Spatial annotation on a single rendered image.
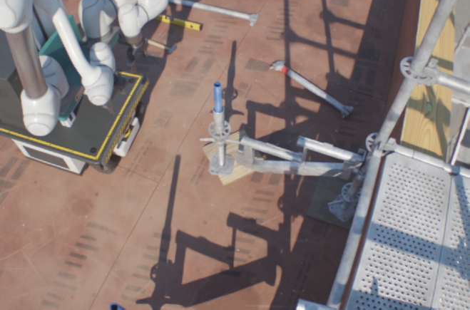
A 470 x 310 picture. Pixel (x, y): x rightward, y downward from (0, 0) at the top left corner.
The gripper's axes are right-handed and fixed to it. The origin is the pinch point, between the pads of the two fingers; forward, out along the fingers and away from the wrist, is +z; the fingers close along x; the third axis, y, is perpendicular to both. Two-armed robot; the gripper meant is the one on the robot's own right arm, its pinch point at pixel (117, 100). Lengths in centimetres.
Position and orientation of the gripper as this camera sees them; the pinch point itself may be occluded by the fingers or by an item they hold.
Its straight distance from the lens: 207.7
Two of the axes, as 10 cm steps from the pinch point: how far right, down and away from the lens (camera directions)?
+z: 0.0, 5.6, 8.3
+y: -9.6, -2.3, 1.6
